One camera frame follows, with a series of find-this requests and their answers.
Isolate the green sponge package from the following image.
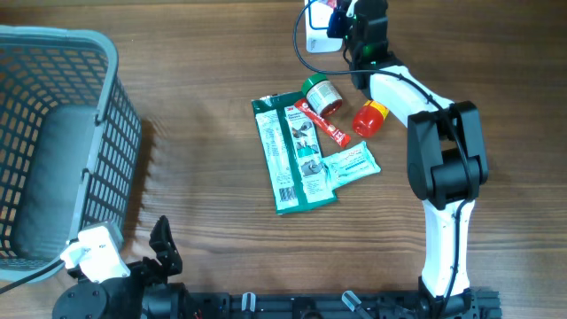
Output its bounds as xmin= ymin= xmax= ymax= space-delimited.
xmin=252 ymin=92 xmax=337 ymax=215

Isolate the camera cable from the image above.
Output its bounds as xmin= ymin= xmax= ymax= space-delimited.
xmin=0 ymin=259 xmax=67 ymax=296
xmin=292 ymin=0 xmax=473 ymax=319

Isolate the green lid jar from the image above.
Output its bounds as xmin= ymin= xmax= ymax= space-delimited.
xmin=301 ymin=74 xmax=343 ymax=117

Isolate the grey plastic shopping basket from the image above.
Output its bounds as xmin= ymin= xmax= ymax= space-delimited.
xmin=1 ymin=26 xmax=142 ymax=282

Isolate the white barcode scanner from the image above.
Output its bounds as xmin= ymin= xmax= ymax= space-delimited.
xmin=304 ymin=0 xmax=342 ymax=53

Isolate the left camera cable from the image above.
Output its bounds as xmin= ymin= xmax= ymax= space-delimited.
xmin=0 ymin=259 xmax=67 ymax=296

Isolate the red tissue packet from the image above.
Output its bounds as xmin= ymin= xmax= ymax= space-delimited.
xmin=317 ymin=0 xmax=337 ymax=9

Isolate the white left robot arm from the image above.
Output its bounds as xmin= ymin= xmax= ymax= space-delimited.
xmin=52 ymin=215 xmax=203 ymax=318

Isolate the right camera cable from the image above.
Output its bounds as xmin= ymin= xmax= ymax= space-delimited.
xmin=292 ymin=0 xmax=473 ymax=319

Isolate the red candy bar wrapper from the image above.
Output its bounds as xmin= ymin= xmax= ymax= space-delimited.
xmin=294 ymin=98 xmax=351 ymax=148

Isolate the teal wet wipes pack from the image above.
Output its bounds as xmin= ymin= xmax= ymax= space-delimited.
xmin=322 ymin=141 xmax=381 ymax=190

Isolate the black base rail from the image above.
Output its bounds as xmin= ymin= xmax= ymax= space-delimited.
xmin=176 ymin=287 xmax=502 ymax=319

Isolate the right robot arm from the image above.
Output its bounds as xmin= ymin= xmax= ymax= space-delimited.
xmin=327 ymin=0 xmax=488 ymax=318

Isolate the red sauce squeeze bottle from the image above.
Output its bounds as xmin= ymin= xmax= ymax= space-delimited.
xmin=352 ymin=100 xmax=390 ymax=138

